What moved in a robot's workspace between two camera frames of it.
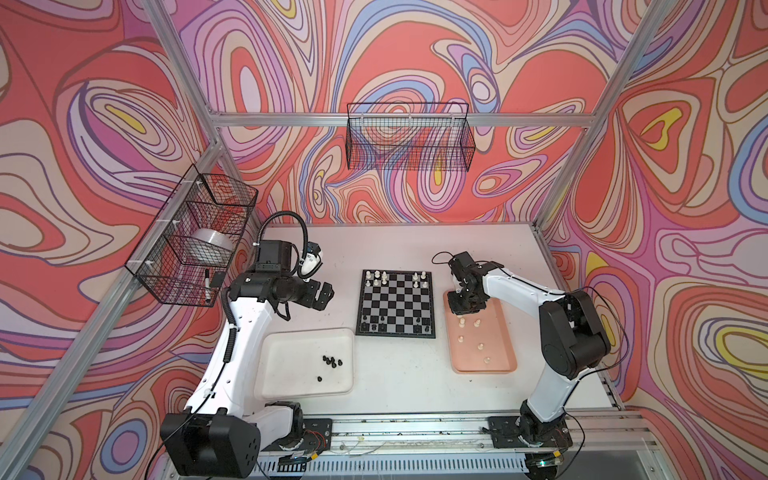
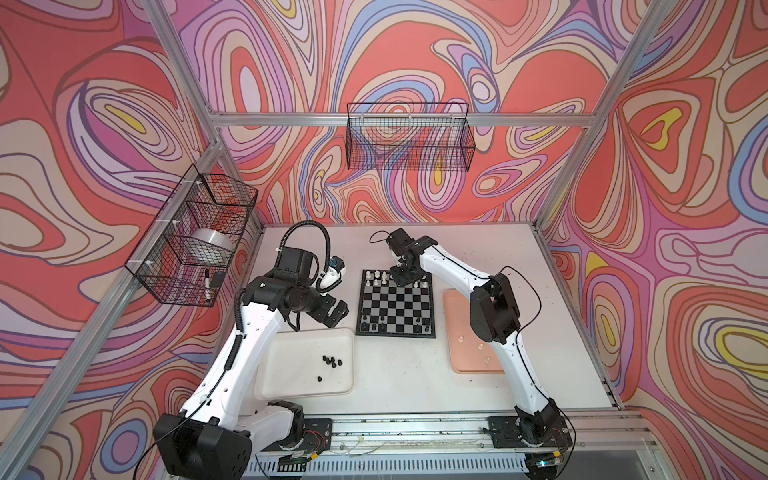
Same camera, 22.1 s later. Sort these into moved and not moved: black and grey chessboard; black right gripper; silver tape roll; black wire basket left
Moved: black right gripper
Not moved: silver tape roll; black wire basket left; black and grey chessboard
